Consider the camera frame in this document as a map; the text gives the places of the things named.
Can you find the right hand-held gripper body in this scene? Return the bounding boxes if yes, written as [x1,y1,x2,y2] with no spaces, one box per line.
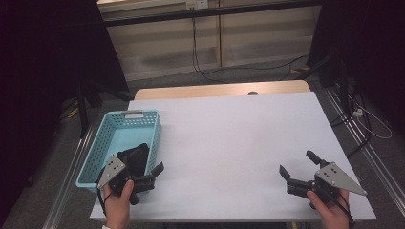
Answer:
[286,161,368,210]

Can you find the black metal stand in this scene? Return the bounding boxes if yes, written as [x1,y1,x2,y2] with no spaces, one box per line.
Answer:
[294,52,352,109]

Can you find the black metal crossbar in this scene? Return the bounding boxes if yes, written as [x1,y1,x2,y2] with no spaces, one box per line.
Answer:
[102,0,323,28]

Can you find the wooden table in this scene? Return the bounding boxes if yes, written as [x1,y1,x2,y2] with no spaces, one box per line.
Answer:
[133,79,311,101]

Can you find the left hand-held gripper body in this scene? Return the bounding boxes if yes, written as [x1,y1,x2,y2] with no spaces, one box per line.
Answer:
[96,155,157,205]

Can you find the person's right hand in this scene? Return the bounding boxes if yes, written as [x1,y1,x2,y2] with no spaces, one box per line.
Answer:
[306,189,354,229]

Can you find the black tripod stand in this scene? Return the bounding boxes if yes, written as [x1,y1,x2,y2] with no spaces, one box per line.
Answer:
[75,80,135,139]

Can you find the black hanging cable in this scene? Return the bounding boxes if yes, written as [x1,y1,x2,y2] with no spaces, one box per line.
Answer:
[190,17,230,85]

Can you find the metal floor rail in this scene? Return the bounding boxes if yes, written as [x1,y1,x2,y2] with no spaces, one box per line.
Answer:
[41,127,96,229]
[323,87,405,209]

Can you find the light blue plastic basket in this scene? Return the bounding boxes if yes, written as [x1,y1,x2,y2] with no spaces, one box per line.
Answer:
[75,109,162,194]

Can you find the thick black floor cable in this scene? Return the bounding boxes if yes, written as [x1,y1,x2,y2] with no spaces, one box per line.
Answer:
[330,92,373,159]

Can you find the white floor cable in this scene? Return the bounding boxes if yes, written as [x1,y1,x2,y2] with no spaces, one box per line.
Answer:
[348,94,394,140]

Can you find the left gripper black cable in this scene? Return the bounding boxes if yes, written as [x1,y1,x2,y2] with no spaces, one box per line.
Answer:
[96,171,113,218]

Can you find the wide black curtain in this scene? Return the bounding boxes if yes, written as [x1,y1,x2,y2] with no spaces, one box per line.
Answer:
[0,0,130,223]

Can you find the narrow black curtain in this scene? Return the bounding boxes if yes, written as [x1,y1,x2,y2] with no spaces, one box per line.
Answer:
[307,0,405,135]

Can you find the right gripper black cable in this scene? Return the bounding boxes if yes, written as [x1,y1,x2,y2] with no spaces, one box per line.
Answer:
[335,190,356,225]

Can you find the white wall socket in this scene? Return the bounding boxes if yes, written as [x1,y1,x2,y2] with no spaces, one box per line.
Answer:
[185,0,209,10]

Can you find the black shorts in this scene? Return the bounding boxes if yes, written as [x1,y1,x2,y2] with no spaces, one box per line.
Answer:
[116,142,151,177]

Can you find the person's left hand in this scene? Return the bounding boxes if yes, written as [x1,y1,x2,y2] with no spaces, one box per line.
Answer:
[103,179,135,229]

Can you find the white table mat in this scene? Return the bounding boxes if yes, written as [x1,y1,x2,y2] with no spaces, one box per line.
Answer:
[90,91,377,222]

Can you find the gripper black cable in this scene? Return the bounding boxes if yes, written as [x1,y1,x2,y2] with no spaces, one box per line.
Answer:
[335,190,356,225]
[96,171,113,218]

